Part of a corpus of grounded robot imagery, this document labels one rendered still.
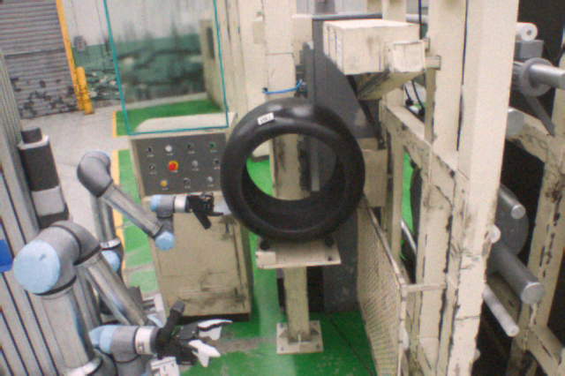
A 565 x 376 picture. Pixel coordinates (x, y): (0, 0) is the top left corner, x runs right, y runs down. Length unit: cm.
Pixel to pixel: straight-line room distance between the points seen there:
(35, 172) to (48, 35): 956
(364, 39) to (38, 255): 109
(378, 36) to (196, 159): 137
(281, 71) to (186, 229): 109
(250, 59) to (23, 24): 665
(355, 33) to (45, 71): 998
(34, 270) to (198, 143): 143
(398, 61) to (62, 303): 115
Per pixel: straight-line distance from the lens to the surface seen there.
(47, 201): 157
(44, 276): 122
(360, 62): 145
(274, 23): 204
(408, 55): 139
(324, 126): 170
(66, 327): 134
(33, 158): 153
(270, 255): 195
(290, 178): 219
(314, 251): 205
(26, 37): 1112
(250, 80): 546
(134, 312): 142
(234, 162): 174
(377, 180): 217
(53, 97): 1115
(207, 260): 270
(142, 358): 138
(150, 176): 258
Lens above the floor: 185
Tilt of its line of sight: 23 degrees down
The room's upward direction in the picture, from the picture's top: 4 degrees counter-clockwise
